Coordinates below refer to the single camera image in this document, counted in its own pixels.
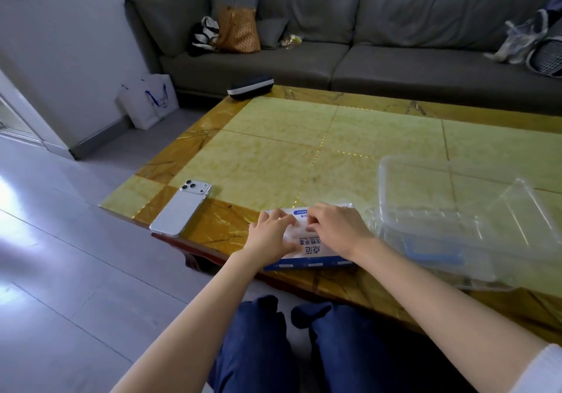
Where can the person's right hand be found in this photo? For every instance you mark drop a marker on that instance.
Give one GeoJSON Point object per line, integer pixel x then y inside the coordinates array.
{"type": "Point", "coordinates": [338, 228]}

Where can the person's left hand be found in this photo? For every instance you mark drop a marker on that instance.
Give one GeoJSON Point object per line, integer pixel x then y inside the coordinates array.
{"type": "Point", "coordinates": [268, 241]}

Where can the person's left middle finger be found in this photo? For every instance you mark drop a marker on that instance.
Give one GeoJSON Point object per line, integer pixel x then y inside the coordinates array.
{"type": "Point", "coordinates": [263, 217]}

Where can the person's left thumb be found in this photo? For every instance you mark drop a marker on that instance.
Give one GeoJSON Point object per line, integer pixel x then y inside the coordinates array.
{"type": "Point", "coordinates": [287, 222]}

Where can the person's right fingers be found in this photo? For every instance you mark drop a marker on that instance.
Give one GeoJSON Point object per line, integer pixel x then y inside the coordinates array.
{"type": "Point", "coordinates": [315, 219]}

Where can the white and blue glove box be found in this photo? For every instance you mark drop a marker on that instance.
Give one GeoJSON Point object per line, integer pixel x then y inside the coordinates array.
{"type": "Point", "coordinates": [307, 248]}

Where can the person's left forearm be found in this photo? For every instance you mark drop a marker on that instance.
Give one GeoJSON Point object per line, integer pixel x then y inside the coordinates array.
{"type": "Point", "coordinates": [193, 322]}

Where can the person's right forearm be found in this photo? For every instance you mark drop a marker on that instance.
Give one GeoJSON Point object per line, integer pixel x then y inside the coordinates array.
{"type": "Point", "coordinates": [443, 313]}

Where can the yellow marble coffee table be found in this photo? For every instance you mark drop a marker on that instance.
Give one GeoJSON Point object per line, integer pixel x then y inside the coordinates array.
{"type": "Point", "coordinates": [351, 177]}

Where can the white smartphone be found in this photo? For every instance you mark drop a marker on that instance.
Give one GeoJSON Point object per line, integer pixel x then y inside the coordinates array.
{"type": "Point", "coordinates": [181, 208]}

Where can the person's blue trousers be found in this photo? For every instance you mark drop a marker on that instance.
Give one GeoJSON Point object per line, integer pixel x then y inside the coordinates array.
{"type": "Point", "coordinates": [320, 349]}

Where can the black and white case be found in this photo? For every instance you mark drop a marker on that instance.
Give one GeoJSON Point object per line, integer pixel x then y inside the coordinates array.
{"type": "Point", "coordinates": [250, 86]}

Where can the clear plastic storage box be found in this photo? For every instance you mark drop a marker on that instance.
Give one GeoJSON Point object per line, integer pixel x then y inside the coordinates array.
{"type": "Point", "coordinates": [456, 217]}

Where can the white paper shopping bag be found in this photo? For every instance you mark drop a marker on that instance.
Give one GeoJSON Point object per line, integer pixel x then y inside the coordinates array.
{"type": "Point", "coordinates": [149, 98]}

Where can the yellow snack wrapper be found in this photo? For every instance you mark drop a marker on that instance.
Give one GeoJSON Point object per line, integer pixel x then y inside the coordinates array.
{"type": "Point", "coordinates": [290, 40]}

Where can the brown patterned tote bag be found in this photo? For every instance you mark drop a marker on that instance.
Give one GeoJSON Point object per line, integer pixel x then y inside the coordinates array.
{"type": "Point", "coordinates": [238, 29]}

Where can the grey fabric sofa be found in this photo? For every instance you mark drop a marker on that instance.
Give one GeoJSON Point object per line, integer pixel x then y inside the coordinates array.
{"type": "Point", "coordinates": [351, 32]}

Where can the clear plastic box lid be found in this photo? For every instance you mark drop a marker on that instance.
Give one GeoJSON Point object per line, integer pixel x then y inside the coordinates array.
{"type": "Point", "coordinates": [522, 248]}

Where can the person's white sleeve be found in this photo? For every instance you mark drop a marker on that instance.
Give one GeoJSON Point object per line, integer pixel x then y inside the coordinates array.
{"type": "Point", "coordinates": [540, 370]}

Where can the checkered dark cushion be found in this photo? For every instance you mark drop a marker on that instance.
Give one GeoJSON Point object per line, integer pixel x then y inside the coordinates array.
{"type": "Point", "coordinates": [549, 50]}

